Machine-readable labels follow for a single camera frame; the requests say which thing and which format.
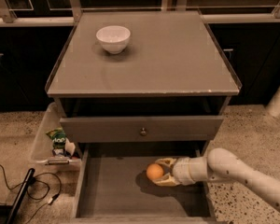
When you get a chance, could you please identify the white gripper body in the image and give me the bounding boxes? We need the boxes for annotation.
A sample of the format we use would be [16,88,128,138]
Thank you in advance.
[172,157,194,186]

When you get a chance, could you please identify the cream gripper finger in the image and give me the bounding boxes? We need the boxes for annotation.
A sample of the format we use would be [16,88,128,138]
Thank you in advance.
[153,173,180,187]
[155,158,176,168]

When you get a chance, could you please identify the orange fruit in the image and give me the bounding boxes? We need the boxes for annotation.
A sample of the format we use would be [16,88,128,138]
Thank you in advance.
[146,163,164,180]

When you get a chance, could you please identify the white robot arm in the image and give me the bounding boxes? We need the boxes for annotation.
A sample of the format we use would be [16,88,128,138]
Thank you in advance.
[158,86,280,224]

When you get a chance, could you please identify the top drawer front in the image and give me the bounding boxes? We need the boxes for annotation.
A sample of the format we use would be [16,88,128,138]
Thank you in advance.
[60,116,223,143]

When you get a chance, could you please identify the round metal drawer knob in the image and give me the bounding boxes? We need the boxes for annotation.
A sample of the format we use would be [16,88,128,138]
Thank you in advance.
[140,128,147,136]

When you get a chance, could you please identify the open middle drawer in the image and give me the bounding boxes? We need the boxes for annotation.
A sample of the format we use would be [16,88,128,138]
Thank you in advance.
[73,142,216,224]

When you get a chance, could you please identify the grey drawer cabinet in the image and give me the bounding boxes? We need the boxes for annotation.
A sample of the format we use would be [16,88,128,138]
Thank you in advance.
[45,10,243,224]

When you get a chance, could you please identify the green snack bag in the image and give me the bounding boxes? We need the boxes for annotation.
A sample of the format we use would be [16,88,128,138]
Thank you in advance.
[46,128,66,156]

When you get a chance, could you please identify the clear plastic storage bin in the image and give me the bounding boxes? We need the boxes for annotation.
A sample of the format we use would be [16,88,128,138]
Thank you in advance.
[30,103,81,170]

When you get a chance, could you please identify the white ceramic bowl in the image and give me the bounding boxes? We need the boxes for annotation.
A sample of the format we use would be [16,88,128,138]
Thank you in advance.
[96,25,131,54]

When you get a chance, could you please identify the black bar on floor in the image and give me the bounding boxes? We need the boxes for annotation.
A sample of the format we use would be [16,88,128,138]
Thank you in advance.
[5,168,35,224]

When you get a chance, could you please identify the black cable on floor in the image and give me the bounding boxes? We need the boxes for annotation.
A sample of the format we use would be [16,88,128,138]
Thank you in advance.
[0,162,63,224]

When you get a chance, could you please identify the metal railing frame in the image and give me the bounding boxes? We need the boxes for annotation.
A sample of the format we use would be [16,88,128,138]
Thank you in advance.
[0,0,280,26]

